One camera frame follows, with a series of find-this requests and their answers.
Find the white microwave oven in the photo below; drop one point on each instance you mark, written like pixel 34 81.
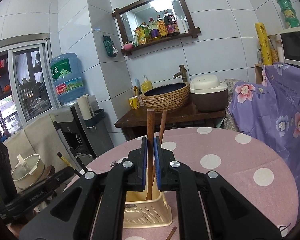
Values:
pixel 290 43

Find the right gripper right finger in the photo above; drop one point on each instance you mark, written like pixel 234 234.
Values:
pixel 208 206

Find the purple floral cloth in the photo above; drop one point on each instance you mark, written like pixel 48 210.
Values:
pixel 270 112

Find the window with frame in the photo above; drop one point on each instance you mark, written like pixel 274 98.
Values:
pixel 26 86

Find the yellow roll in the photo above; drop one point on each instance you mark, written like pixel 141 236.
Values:
pixel 264 44

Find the bamboo style faucet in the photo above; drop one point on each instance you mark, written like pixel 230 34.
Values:
pixel 182 73

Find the wooden framed mirror shelf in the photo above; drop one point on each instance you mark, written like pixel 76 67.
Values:
pixel 138 28

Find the brown white rice cooker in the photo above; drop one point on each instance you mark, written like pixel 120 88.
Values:
pixel 209 94

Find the cream plastic utensil holder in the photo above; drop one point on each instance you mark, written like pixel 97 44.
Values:
pixel 141 213

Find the dark soy sauce bottle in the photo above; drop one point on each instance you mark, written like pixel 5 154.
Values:
pixel 170 24

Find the cream pot with lid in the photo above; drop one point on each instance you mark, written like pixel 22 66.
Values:
pixel 28 171

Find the blue water jug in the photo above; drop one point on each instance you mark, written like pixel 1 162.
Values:
pixel 67 77

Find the yellow oil bottle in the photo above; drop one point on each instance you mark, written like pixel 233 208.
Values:
pixel 161 26

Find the green hanging packet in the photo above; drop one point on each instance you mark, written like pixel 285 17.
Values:
pixel 109 46

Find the grey water dispenser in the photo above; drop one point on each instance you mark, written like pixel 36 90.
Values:
pixel 83 139

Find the green instant noodle cups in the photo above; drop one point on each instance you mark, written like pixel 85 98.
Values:
pixel 289 13

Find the yellow soap bottle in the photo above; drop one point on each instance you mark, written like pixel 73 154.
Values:
pixel 146 85

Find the yellow mug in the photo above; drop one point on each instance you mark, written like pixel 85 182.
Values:
pixel 134 102

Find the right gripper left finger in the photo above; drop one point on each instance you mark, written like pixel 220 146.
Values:
pixel 93 206

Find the woven basin sink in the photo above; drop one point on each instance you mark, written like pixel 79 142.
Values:
pixel 167 97

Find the white paper cup stack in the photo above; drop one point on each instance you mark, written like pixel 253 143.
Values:
pixel 85 106

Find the black patterned chopstick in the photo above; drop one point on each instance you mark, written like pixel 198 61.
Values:
pixel 68 163

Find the dark wooden counter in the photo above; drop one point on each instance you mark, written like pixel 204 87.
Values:
pixel 134 123

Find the pink polka dot tablecloth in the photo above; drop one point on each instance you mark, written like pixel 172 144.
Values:
pixel 249 165

